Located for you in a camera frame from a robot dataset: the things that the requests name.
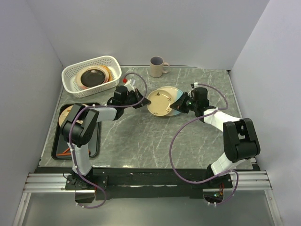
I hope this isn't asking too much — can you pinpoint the black rectangular tray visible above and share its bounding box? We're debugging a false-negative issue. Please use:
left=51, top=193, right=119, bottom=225
left=51, top=104, right=102, bottom=160

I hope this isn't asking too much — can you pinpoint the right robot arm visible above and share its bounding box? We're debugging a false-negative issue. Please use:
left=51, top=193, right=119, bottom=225
left=171, top=87, right=261, bottom=187

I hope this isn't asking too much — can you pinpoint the large cream and blue plate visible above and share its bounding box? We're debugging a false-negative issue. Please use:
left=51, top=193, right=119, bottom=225
left=158, top=86, right=183, bottom=116

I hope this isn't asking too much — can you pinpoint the tan wooden printed plate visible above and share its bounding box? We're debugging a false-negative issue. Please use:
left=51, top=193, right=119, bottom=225
left=147, top=89, right=174, bottom=117

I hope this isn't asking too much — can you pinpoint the cream and pink plate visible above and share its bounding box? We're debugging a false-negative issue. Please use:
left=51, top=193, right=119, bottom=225
left=75, top=68, right=111, bottom=90

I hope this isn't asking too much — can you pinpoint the beige ceramic mug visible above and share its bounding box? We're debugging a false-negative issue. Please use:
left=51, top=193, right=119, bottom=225
left=150, top=56, right=170, bottom=78

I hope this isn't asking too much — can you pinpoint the white perforated plastic bin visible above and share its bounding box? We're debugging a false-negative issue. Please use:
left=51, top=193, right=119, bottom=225
left=61, top=56, right=122, bottom=98

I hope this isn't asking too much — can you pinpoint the beige bird pattern plate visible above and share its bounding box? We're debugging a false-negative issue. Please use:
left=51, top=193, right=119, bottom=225
left=58, top=105, right=83, bottom=128

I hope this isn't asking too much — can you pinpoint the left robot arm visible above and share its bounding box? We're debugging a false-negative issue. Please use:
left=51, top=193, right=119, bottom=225
left=60, top=86, right=151, bottom=189

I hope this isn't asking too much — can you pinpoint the aluminium rail frame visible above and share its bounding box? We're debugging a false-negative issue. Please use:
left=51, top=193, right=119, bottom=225
left=13, top=171, right=283, bottom=226

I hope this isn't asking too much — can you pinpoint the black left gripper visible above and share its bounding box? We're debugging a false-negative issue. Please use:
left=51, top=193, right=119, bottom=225
left=122, top=89, right=151, bottom=109

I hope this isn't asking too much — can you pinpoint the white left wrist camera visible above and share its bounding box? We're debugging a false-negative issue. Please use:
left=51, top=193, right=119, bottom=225
left=123, top=78, right=136, bottom=92

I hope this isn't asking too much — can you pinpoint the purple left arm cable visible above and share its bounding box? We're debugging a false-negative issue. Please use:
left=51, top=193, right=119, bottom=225
left=69, top=73, right=148, bottom=210

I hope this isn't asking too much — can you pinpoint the woven bamboo square tray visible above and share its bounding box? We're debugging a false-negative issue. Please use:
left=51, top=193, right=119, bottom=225
left=101, top=65, right=113, bottom=81

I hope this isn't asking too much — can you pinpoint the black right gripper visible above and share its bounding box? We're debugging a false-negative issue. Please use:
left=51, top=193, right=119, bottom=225
left=170, top=92, right=198, bottom=113

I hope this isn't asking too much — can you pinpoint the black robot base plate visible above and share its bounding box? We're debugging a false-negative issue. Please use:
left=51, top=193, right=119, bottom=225
left=65, top=168, right=243, bottom=202

